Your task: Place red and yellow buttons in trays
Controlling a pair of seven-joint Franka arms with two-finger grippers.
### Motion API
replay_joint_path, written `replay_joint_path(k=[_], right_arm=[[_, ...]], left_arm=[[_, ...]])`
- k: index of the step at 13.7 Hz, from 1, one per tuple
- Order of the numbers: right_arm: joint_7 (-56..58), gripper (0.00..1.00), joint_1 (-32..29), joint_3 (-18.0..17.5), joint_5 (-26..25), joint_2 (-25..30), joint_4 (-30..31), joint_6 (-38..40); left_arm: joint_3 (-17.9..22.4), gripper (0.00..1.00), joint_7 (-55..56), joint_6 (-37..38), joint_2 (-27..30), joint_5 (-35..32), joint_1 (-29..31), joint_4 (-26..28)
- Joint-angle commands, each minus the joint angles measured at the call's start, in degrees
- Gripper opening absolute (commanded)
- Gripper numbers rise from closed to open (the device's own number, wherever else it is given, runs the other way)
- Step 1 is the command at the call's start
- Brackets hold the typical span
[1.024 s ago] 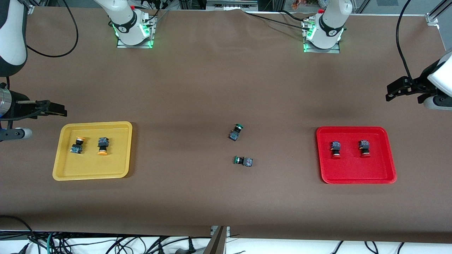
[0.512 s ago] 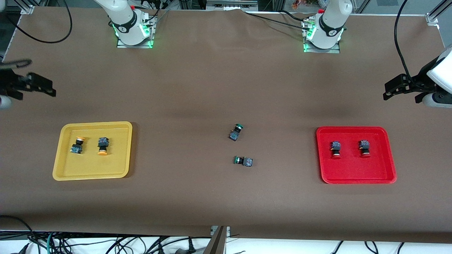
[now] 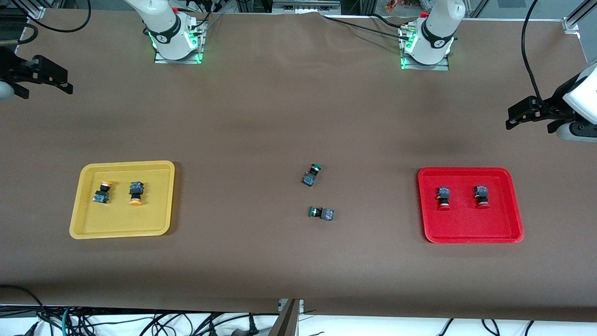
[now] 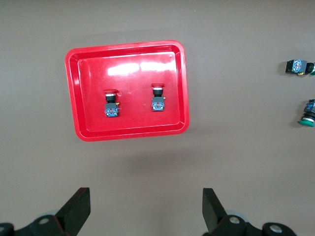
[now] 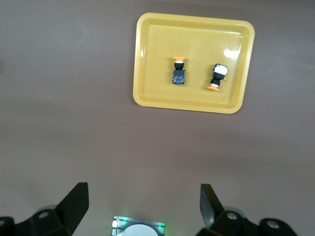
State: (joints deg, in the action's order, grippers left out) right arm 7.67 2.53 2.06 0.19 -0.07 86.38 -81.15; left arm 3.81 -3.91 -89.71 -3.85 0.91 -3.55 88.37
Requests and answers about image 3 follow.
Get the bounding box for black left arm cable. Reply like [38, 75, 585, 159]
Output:
[521, 0, 545, 106]

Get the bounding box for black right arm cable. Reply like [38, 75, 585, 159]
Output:
[0, 0, 92, 45]

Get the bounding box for black cable across table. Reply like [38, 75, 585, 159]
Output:
[322, 14, 411, 41]

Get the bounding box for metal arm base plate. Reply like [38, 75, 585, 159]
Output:
[154, 46, 203, 65]
[401, 55, 450, 71]

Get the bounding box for brown wooden post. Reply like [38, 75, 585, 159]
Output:
[268, 299, 300, 336]

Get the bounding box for grey metal rack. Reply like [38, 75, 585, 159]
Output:
[273, 0, 341, 14]

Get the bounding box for aluminium frame profile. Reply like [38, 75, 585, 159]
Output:
[19, 0, 47, 20]
[562, 0, 597, 33]

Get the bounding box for white metal bracket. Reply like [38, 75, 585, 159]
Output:
[278, 299, 305, 314]

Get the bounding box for yellow plastic tray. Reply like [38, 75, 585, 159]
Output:
[69, 161, 176, 240]

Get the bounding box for brown table cover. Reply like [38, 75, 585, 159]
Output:
[0, 8, 597, 322]

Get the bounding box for red plastic tray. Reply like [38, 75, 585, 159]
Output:
[417, 167, 525, 244]

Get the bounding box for yellow push button switch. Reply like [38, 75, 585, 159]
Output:
[128, 181, 145, 206]
[92, 182, 112, 205]

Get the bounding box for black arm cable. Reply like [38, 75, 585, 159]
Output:
[0, 0, 92, 45]
[521, 0, 545, 106]

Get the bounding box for black floor cable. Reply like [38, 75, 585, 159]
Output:
[0, 284, 49, 336]

